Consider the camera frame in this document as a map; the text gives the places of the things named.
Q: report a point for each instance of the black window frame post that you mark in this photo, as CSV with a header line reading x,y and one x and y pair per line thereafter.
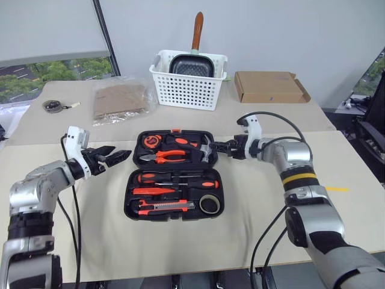
x,y
105,36

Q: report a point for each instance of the orange black utility knife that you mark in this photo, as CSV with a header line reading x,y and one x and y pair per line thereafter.
x,y
168,206

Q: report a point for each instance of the small beige tag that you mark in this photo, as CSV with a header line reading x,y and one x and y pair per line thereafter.
x,y
75,104

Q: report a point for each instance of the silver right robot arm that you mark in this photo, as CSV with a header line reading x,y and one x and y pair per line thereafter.
x,y
316,216

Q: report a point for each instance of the white perforated plastic basket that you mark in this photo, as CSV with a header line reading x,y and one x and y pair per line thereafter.
x,y
186,93

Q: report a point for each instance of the black tape roll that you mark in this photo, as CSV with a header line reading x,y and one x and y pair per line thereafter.
x,y
209,197

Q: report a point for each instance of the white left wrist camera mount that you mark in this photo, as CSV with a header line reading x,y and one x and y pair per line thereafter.
x,y
75,141

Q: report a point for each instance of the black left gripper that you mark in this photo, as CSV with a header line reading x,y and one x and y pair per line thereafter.
x,y
94,164

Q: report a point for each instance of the yellow tape strip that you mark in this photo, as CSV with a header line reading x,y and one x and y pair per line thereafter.
x,y
337,189

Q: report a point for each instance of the clear plastic bag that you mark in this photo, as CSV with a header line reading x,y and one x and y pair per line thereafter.
x,y
105,120

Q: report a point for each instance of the orange voltage tester pen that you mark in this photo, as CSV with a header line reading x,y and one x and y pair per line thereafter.
x,y
150,191

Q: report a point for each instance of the black tool case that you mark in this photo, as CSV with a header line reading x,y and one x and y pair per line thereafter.
x,y
132,183

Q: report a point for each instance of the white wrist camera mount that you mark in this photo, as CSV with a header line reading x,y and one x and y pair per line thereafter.
x,y
75,141
254,129

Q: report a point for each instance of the orange black tape measure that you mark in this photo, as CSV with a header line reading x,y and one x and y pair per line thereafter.
x,y
152,142

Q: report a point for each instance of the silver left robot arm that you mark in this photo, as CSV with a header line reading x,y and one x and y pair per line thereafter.
x,y
36,186

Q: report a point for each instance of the round dark metal object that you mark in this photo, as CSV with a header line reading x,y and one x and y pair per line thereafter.
x,y
53,106

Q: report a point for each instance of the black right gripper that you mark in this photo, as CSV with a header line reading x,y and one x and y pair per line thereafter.
x,y
239,149

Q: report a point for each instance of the black orange screwdriver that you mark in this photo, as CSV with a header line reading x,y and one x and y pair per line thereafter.
x,y
150,178
204,183

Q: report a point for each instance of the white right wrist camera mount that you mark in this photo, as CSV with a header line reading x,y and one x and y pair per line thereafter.
x,y
254,129

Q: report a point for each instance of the brown paper sheets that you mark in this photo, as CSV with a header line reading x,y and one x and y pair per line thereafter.
x,y
120,100

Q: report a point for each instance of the flat brown cardboard box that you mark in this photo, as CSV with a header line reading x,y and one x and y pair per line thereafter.
x,y
267,87

